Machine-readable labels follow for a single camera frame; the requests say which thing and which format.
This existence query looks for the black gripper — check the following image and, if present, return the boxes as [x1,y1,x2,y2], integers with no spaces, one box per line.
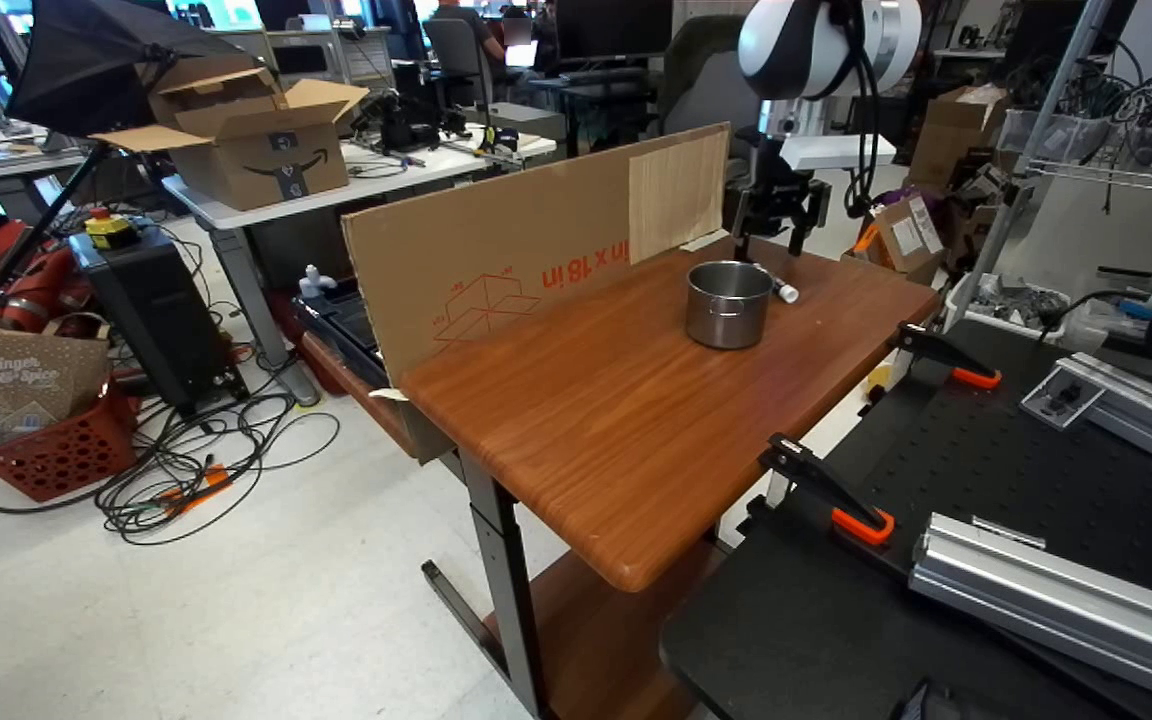
[732,131,834,266]

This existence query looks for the steel pot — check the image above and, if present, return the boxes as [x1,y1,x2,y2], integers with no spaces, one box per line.
[681,255,780,355]

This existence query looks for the small pale wood strip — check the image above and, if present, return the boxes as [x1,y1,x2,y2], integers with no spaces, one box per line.
[677,227,736,262]

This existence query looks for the pale corrugated board panel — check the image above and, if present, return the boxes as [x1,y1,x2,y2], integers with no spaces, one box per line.
[626,121,736,268]

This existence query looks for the small labelled cardboard box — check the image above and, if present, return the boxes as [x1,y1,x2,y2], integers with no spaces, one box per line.
[863,187,953,287]

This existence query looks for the plain brown cardboard box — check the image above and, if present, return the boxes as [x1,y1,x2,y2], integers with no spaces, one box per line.
[908,79,1012,205]

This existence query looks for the black perforated breadboard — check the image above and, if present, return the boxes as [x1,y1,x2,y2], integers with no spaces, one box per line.
[655,311,1152,720]

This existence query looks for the white table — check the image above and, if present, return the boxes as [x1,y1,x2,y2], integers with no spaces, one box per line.
[157,131,531,404]

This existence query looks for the white spray bottle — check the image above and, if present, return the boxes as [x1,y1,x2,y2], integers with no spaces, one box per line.
[296,262,344,306]

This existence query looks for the open Amazon cardboard box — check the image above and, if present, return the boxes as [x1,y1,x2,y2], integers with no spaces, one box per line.
[94,53,377,217]

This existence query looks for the black computer tower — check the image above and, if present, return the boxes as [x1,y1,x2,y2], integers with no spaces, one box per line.
[67,227,241,415]

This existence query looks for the yellow emergency stop button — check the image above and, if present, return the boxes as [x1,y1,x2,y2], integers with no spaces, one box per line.
[76,208,145,255]

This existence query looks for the black photo umbrella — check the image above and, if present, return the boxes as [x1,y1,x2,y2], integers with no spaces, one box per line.
[6,0,213,139]

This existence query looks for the red plastic basket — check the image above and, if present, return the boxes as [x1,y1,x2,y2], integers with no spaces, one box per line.
[0,394,145,510]

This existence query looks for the red bag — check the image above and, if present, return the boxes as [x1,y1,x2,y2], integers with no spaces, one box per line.
[0,214,80,336]

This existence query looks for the brown paper bag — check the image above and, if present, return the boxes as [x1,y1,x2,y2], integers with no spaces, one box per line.
[0,311,118,456]

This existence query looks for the black clamp with orange handle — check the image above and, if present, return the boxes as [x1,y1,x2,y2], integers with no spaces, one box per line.
[893,322,1010,397]
[755,432,904,551]

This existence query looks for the aluminium extrusion rail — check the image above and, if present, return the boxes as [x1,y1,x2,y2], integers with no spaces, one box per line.
[904,510,1152,715]
[1018,349,1152,491]

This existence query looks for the black table leg frame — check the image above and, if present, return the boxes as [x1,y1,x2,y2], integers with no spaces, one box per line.
[418,443,557,720]

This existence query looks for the floor cable bundle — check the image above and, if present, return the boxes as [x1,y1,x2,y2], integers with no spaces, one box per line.
[0,384,349,551]

